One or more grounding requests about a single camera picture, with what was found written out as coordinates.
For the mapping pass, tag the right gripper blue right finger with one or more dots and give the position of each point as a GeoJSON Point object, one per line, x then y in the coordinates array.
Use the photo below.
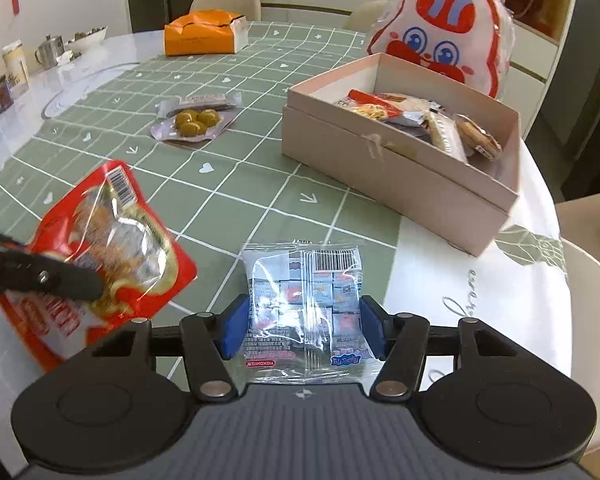
{"type": "Point", "coordinates": [377, 327]}

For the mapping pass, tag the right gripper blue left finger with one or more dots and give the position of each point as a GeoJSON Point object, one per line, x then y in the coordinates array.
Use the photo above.
{"type": "Point", "coordinates": [232, 325]}

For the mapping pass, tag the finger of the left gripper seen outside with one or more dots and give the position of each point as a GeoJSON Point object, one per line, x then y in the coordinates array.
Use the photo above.
{"type": "Point", "coordinates": [24, 271]}

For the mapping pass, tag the blue white candy packet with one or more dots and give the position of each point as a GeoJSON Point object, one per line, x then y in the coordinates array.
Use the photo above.
{"type": "Point", "coordinates": [304, 321]}

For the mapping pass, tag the large red snack bag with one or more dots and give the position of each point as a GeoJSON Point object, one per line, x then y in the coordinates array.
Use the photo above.
{"type": "Point", "coordinates": [106, 225]}

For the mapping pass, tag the round pastry clear wrapper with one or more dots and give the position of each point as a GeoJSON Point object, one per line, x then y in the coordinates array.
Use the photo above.
{"type": "Point", "coordinates": [477, 139]}

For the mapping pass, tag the red yellow milk balls bag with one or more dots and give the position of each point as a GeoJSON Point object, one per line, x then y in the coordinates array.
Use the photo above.
{"type": "Point", "coordinates": [412, 109]}

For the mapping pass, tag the small red yellow snack packet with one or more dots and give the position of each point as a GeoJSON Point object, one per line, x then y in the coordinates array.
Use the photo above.
{"type": "Point", "coordinates": [369, 106]}

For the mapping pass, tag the beige cardboard gift box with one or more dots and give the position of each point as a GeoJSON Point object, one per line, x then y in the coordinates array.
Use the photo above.
{"type": "Point", "coordinates": [466, 203]}

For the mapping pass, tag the white tea tin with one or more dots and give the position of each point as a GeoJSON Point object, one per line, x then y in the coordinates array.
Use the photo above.
{"type": "Point", "coordinates": [16, 68]}

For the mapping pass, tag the long biscuit clear packet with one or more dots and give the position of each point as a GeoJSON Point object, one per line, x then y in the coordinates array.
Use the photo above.
{"type": "Point", "coordinates": [444, 135]}

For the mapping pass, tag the green grid tablecloth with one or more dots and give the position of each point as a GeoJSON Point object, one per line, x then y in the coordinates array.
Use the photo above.
{"type": "Point", "coordinates": [214, 197]}

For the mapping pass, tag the metal teapot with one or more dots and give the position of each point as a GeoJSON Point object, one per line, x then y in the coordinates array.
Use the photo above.
{"type": "Point", "coordinates": [49, 51]}

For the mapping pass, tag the white serving dish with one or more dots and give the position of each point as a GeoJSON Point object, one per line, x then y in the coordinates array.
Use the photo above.
{"type": "Point", "coordinates": [82, 41]}

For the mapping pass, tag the orange paper box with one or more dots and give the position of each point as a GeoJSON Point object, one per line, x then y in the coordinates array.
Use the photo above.
{"type": "Point", "coordinates": [206, 32]}

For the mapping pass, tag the beige dining chair right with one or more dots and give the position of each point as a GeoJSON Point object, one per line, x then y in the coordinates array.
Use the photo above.
{"type": "Point", "coordinates": [365, 15]}

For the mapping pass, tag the beige dining chair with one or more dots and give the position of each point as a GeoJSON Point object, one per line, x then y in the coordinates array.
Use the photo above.
{"type": "Point", "coordinates": [250, 9]}
{"type": "Point", "coordinates": [365, 15]}

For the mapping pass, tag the white red bunny bag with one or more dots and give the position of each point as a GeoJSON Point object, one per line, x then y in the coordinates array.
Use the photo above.
{"type": "Point", "coordinates": [469, 41]}

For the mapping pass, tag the beige dining chair left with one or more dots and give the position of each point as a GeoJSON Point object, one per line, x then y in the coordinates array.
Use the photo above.
{"type": "Point", "coordinates": [250, 9]}

